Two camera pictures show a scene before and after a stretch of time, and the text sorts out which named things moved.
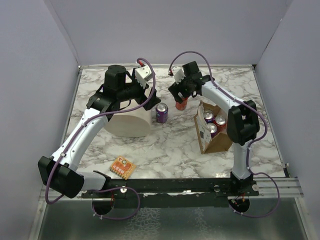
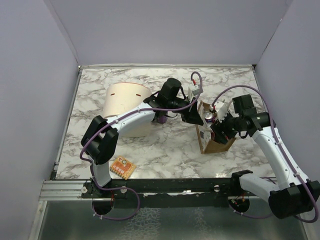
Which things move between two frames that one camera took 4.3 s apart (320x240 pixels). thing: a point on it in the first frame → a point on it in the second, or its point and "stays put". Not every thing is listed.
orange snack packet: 123,167 stays put
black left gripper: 154,100 → 192,116
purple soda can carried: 209,116 stays put
